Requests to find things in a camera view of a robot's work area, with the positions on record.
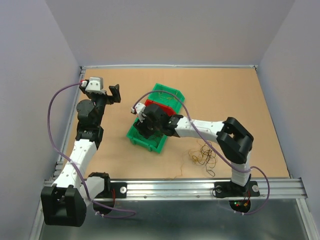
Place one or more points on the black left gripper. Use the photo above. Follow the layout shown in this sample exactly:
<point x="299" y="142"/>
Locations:
<point x="115" y="98"/>

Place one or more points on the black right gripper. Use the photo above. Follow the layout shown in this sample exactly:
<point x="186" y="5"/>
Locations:
<point x="142" y="127"/>

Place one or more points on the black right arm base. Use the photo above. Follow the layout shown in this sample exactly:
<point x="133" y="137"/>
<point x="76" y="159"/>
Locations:
<point x="228" y="189"/>

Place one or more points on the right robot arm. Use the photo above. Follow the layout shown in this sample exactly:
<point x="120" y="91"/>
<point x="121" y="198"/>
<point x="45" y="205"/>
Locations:
<point x="232" y="137"/>

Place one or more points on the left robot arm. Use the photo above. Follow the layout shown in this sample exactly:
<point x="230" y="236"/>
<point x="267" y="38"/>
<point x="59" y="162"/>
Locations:
<point x="65" y="202"/>

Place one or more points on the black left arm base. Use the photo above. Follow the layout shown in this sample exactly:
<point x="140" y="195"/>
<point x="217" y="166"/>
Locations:
<point x="116" y="190"/>

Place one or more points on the near green plastic bin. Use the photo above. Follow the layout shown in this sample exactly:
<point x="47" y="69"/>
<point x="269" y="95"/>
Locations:
<point x="154" y="144"/>

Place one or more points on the green plastic bin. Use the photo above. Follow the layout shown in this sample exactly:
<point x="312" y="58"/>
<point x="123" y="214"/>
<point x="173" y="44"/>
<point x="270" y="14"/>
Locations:
<point x="154" y="144"/>
<point x="167" y="96"/>

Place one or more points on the red plastic bin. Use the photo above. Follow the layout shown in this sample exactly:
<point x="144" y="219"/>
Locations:
<point x="169" y="110"/>

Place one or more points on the far green plastic bin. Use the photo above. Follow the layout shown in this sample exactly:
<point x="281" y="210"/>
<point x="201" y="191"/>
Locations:
<point x="167" y="96"/>

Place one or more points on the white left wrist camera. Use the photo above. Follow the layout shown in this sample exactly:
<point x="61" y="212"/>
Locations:
<point x="93" y="85"/>

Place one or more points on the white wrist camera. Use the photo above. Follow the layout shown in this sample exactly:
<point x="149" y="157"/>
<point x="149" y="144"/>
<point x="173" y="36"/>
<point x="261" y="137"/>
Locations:
<point x="138" y="110"/>
<point x="93" y="85"/>

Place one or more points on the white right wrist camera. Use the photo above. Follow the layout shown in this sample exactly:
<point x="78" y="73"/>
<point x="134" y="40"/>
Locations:
<point x="138" y="110"/>

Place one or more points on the aluminium mounting rail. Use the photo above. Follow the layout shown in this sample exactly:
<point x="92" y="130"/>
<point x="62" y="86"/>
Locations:
<point x="178" y="190"/>

